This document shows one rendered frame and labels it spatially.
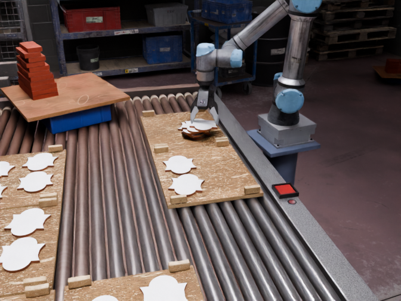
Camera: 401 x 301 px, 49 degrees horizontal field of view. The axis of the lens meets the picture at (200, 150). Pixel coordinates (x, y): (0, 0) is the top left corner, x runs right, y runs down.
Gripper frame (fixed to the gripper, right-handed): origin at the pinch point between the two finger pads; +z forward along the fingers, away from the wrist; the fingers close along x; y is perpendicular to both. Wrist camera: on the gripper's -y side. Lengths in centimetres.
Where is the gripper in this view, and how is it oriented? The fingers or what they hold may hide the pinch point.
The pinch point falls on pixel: (204, 123)
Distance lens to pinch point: 197.4
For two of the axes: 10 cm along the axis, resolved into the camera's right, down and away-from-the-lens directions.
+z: 0.0, 8.9, 4.5
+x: -9.9, -0.6, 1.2
